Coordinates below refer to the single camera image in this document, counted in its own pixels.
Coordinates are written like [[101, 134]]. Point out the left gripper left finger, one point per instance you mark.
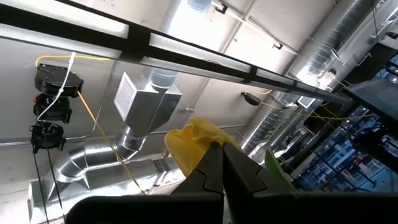
[[208, 186]]

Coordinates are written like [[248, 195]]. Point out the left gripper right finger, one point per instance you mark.
[[245, 183]]

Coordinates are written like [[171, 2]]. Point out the yellow artificial tulip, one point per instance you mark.
[[189, 143]]

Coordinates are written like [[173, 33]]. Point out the square silver vent box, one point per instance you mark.
[[146, 105]]

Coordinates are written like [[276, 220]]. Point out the black overhead light bar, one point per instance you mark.
[[136, 42]]

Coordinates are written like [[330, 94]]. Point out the round silver air duct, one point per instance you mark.
[[93, 158]]

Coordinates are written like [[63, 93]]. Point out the large spiral air duct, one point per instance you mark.
[[326, 40]]

